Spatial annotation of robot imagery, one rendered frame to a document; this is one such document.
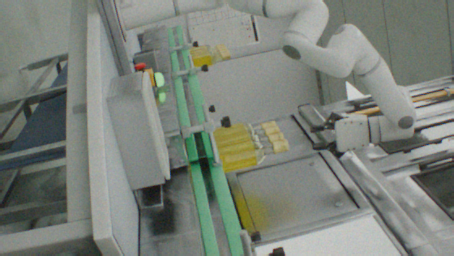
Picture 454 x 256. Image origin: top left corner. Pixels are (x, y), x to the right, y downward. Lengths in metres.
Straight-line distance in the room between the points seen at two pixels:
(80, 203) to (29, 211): 0.67
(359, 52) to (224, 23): 6.07
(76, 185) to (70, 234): 0.12
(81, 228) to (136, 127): 0.31
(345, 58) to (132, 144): 0.55
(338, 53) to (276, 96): 6.43
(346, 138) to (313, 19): 0.37
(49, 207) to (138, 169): 0.50
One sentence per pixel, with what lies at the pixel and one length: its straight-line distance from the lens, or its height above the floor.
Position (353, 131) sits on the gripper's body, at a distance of 1.59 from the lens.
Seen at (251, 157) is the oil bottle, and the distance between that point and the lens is 1.57.
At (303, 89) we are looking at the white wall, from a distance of 7.86.
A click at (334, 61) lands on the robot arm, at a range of 1.38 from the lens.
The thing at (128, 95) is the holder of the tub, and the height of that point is 0.80.
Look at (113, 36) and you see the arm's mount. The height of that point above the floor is 0.77.
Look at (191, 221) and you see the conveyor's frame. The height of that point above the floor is 0.87.
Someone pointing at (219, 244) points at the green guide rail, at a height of 0.91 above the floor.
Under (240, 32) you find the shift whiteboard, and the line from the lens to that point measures 7.49.
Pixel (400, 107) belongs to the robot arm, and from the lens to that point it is 1.48.
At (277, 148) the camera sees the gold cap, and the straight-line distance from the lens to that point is 1.58.
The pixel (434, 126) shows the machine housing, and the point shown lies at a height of 1.76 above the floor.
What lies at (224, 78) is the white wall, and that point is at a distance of 7.61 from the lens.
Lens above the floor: 0.93
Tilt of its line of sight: 3 degrees up
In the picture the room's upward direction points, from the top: 77 degrees clockwise
